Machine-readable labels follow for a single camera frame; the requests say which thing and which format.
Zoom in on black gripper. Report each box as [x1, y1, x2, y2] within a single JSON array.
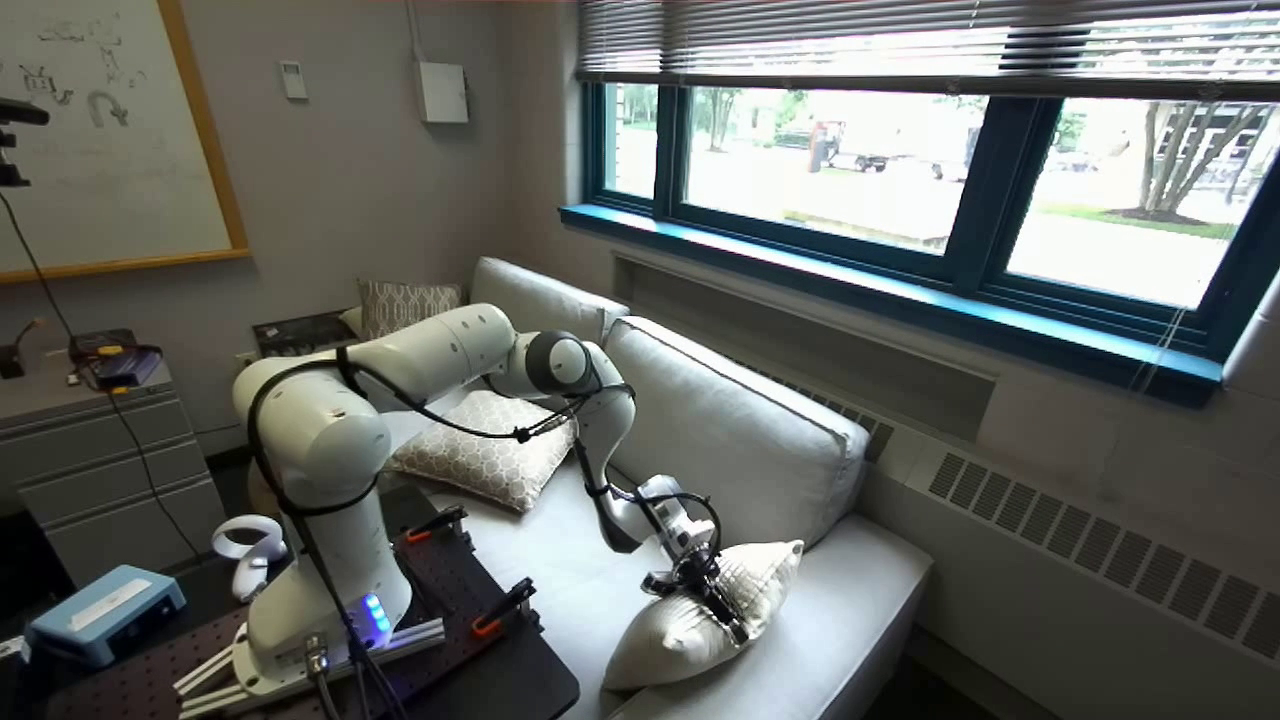
[[646, 555, 758, 647]]

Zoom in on small cream pillow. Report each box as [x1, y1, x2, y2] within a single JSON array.
[[599, 537, 807, 697]]

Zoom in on beige geometric patterned pillow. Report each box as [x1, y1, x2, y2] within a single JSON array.
[[388, 385, 580, 520]]

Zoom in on gray sofa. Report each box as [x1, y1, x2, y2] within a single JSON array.
[[312, 254, 936, 720]]

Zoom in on white lattice patterned pillow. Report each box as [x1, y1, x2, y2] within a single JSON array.
[[349, 275, 466, 345]]

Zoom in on black orange clamp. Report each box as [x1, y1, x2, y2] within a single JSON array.
[[398, 506, 474, 553], [470, 571, 542, 642]]

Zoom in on black robot table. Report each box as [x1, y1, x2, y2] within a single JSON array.
[[0, 478, 585, 720]]

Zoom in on radiator vent grille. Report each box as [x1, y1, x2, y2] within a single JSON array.
[[923, 447, 1280, 666]]

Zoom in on white VR controller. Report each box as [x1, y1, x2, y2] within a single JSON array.
[[207, 512, 293, 609]]

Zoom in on window blinds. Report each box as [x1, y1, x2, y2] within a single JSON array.
[[578, 0, 1280, 96]]

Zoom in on blue box device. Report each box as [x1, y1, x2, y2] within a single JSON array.
[[25, 560, 193, 674]]

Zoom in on tree outside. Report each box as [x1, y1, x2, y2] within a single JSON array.
[[1136, 96, 1278, 224]]

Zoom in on gray drawer cabinet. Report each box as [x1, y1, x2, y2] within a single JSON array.
[[0, 349, 234, 585]]

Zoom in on black orange small box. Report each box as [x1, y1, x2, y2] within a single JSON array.
[[67, 330, 168, 391]]

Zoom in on small black stand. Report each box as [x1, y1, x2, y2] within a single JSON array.
[[0, 315, 41, 385]]

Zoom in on wood framed whiteboard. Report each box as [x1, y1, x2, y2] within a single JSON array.
[[0, 0, 255, 291]]

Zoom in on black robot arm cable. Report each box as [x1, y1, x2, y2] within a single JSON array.
[[239, 339, 733, 720]]

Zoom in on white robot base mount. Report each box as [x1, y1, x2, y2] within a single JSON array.
[[172, 612, 452, 718]]

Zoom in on teal window frame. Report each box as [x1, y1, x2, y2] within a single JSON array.
[[555, 72, 1280, 391]]

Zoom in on white wall box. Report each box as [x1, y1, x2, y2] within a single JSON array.
[[413, 53, 474, 134]]

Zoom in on black camera on stand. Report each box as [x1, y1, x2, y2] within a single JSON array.
[[0, 94, 55, 194]]

